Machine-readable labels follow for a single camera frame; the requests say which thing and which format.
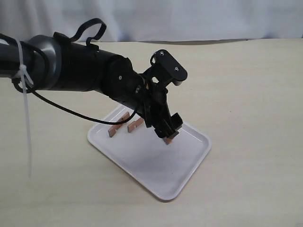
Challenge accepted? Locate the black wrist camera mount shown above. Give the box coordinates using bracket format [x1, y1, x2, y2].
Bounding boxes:
[143, 49, 187, 88]

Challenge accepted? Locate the white backdrop curtain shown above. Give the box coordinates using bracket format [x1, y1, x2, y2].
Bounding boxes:
[0, 0, 303, 42]

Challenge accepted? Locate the white plastic tray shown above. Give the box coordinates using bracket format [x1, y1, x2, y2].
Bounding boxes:
[87, 105, 213, 202]

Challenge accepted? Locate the white zip tie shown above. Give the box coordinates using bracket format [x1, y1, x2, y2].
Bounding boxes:
[16, 39, 33, 178]

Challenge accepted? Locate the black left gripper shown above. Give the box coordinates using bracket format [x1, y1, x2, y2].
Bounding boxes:
[139, 85, 183, 139]

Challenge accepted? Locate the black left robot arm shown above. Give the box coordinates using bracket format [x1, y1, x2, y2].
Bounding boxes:
[0, 33, 187, 139]

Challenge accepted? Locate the black cable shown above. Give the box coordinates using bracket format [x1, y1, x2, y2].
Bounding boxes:
[9, 20, 140, 125]

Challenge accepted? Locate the wooden notched piece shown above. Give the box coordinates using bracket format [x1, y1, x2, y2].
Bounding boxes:
[108, 112, 130, 137]
[163, 132, 179, 145]
[127, 117, 144, 133]

